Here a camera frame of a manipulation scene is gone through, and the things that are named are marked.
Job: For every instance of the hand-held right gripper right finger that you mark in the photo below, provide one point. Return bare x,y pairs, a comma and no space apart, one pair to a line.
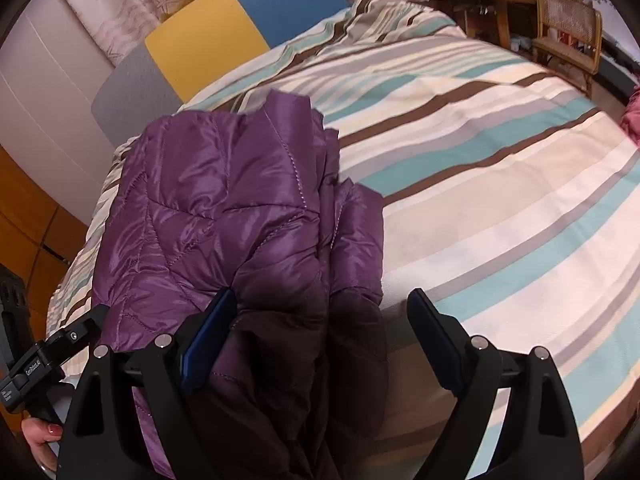
435,332

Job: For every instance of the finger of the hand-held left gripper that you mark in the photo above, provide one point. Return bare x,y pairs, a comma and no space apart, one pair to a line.
75,335

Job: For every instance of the grey yellow blue headboard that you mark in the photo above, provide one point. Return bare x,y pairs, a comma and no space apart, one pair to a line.
210,45

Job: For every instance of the person's left hand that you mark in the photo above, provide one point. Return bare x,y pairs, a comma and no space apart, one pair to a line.
37,432

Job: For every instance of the rattan chair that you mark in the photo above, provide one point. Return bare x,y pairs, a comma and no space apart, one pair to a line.
567,15

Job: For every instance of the pink patterned curtain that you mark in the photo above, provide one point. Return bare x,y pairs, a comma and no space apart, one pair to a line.
125,5

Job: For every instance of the striped duvet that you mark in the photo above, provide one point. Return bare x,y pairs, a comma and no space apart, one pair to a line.
500,210

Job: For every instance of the pink cloth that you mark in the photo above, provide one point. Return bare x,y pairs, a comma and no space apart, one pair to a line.
632,117

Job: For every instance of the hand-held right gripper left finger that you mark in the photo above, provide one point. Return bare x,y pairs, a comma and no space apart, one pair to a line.
210,332

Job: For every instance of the dark low bench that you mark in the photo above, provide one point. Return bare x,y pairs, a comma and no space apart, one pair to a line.
620,67

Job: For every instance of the purple quilted jacket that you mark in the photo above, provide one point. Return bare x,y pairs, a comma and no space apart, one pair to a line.
225,200

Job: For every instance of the orange wooden cabinet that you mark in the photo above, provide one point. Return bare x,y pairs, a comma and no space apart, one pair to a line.
30,210

